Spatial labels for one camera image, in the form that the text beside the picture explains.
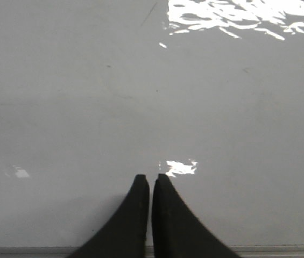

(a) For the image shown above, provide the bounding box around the white whiteboard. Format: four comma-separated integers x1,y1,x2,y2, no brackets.
0,1,304,248

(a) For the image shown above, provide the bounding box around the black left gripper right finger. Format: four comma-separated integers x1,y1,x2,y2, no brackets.
151,174,239,257

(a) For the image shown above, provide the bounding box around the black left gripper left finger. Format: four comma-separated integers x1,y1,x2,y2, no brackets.
68,174,150,257

